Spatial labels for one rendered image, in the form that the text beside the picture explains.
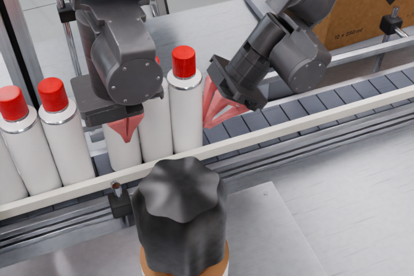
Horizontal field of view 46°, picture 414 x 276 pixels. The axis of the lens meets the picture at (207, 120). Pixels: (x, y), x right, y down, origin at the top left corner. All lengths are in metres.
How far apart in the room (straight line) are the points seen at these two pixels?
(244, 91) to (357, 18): 0.43
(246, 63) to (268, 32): 0.05
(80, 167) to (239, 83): 0.27
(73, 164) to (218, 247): 0.35
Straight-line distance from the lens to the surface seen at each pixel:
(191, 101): 0.71
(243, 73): 0.73
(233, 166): 0.81
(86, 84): 0.61
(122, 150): 0.75
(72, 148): 0.71
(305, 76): 0.67
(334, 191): 0.86
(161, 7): 1.79
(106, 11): 0.50
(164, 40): 1.13
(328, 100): 0.93
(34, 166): 0.73
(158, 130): 0.73
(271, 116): 0.88
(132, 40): 0.46
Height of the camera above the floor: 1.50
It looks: 46 degrees down
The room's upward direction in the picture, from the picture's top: straight up
